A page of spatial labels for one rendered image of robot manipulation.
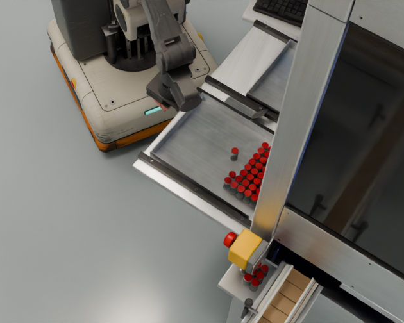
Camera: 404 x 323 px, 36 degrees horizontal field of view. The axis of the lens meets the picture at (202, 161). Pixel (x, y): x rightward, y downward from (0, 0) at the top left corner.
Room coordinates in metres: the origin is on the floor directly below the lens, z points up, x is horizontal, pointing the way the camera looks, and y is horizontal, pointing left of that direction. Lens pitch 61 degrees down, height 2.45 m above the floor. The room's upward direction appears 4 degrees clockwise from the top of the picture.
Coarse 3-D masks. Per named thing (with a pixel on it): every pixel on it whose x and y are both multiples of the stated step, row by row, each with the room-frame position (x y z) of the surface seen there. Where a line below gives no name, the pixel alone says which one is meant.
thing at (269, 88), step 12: (288, 48) 1.33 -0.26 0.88; (276, 60) 1.26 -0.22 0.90; (288, 60) 1.28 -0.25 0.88; (264, 72) 1.20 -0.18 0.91; (276, 72) 1.23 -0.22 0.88; (288, 72) 1.23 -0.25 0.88; (264, 84) 1.18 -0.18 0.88; (276, 84) 1.18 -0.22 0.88; (252, 96) 1.11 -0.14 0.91; (264, 96) 1.13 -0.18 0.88; (276, 96) 1.13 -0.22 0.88; (276, 108) 1.07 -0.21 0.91
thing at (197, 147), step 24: (192, 120) 1.02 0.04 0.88; (216, 120) 1.03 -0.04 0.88; (240, 120) 1.03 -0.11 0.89; (168, 144) 0.93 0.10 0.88; (192, 144) 0.94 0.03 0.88; (216, 144) 0.95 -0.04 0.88; (240, 144) 0.95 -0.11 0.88; (192, 168) 0.86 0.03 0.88; (216, 168) 0.87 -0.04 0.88; (240, 168) 0.87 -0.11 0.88; (216, 192) 0.79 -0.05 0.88
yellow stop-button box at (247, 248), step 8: (248, 232) 0.61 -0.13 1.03; (240, 240) 0.59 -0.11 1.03; (248, 240) 0.59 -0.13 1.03; (256, 240) 0.59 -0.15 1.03; (264, 240) 0.59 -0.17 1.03; (232, 248) 0.56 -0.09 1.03; (240, 248) 0.57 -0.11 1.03; (248, 248) 0.57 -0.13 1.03; (256, 248) 0.57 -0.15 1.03; (264, 248) 0.57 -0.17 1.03; (232, 256) 0.55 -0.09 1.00; (240, 256) 0.54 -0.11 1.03; (248, 256) 0.55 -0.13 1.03; (256, 256) 0.55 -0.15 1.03; (240, 264) 0.54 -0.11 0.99; (248, 264) 0.53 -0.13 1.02; (248, 272) 0.53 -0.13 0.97
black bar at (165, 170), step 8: (144, 160) 0.87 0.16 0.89; (152, 160) 0.87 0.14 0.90; (160, 168) 0.84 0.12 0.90; (168, 168) 0.85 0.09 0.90; (168, 176) 0.83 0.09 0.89; (176, 176) 0.82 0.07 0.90; (184, 184) 0.80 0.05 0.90; (192, 184) 0.80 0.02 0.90; (192, 192) 0.78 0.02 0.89; (200, 192) 0.78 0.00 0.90; (208, 200) 0.75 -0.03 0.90; (216, 200) 0.75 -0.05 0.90; (224, 208) 0.73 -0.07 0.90; (232, 216) 0.71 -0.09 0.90; (240, 216) 0.71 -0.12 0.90; (248, 224) 0.69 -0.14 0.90
